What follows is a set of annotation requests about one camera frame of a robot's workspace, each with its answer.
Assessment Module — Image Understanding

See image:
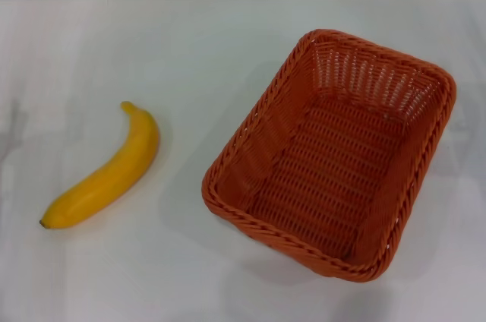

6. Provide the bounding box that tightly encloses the yellow plastic banana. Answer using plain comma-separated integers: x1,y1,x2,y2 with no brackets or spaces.
39,100,160,230

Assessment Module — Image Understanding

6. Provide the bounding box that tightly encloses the orange woven plastic basket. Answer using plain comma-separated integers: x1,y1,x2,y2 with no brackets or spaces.
200,28,458,284

